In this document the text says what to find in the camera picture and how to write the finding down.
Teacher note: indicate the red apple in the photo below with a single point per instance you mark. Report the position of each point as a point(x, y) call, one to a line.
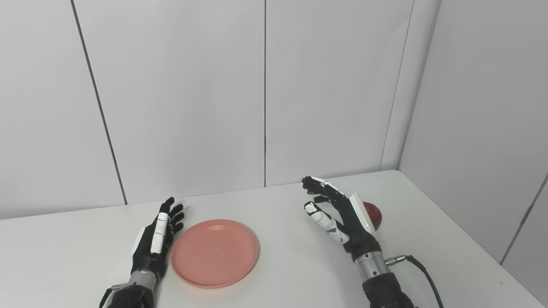
point(374, 215)

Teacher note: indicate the pink round plastic plate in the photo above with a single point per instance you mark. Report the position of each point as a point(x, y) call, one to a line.
point(215, 254)

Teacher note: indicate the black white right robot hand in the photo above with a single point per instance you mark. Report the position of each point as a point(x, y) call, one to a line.
point(357, 233)

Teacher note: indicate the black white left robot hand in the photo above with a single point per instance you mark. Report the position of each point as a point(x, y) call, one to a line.
point(150, 252)

